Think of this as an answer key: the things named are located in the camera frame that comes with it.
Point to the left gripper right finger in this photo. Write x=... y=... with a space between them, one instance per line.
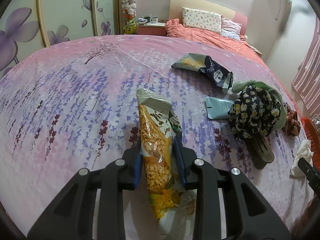
x=248 y=213

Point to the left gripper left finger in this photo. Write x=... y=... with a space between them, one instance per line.
x=70 y=214

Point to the light blue cream tube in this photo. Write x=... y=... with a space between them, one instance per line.
x=218 y=108

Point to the yellow snack wrapper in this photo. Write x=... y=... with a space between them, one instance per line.
x=173 y=207

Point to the orange laundry basket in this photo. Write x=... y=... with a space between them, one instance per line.
x=311 y=135

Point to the brown scrunchie cloth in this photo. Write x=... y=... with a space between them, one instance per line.
x=292 y=125

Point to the dark olive slipper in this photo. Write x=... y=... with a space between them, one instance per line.
x=259 y=150

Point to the black floral cloth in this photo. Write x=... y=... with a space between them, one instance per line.
x=253 y=112

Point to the pink striped curtain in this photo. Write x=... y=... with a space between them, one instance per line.
x=306 y=81

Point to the pink floral tablecloth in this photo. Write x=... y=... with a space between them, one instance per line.
x=74 y=105

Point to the salmon pink duvet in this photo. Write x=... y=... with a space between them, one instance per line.
x=175 y=29

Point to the dark blue snack bag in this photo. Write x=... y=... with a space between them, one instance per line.
x=206 y=66

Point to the pink striped pillow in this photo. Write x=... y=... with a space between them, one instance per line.
x=230 y=29

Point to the floral white pillow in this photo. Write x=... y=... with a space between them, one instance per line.
x=200 y=19

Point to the green frog plush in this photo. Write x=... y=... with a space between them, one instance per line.
x=130 y=27

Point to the left pink nightstand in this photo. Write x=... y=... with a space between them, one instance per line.
x=156 y=29

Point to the sliding wardrobe floral doors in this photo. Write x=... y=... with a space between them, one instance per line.
x=30 y=25

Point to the white mug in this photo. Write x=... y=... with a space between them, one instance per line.
x=154 y=20

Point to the cream pink headboard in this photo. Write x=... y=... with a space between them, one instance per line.
x=175 y=11

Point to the hanging plush toy column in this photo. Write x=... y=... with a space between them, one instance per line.
x=128 y=8

